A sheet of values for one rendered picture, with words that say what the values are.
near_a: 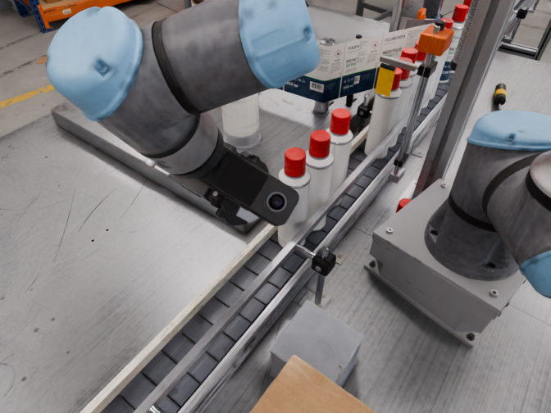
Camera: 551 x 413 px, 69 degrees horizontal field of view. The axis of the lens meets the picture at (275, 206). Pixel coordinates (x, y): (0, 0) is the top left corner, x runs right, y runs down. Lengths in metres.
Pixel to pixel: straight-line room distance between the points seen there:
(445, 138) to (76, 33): 0.67
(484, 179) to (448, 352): 0.30
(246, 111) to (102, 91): 0.61
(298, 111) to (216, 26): 0.79
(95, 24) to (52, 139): 0.90
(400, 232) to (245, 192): 0.36
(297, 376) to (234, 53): 0.26
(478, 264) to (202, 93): 0.49
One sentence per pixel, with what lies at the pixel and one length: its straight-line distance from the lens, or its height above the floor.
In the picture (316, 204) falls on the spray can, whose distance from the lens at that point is 0.71.
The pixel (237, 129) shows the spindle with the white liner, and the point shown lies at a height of 0.94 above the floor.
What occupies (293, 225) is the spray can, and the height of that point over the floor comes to 0.95.
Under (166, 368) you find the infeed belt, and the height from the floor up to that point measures 0.88.
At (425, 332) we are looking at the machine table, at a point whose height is 0.83.
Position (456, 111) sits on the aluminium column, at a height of 1.06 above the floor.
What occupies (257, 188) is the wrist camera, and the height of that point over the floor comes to 1.16.
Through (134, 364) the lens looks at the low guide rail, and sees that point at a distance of 0.62.
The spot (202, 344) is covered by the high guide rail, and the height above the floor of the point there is 0.96.
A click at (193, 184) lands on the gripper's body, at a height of 1.13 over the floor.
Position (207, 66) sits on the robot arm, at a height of 1.32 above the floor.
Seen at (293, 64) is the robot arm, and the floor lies 1.32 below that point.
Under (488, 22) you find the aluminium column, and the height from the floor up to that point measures 1.22.
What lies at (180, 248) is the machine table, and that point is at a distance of 0.82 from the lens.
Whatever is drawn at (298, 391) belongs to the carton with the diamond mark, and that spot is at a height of 1.12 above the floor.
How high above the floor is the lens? 1.45
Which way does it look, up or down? 46 degrees down
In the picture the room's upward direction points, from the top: straight up
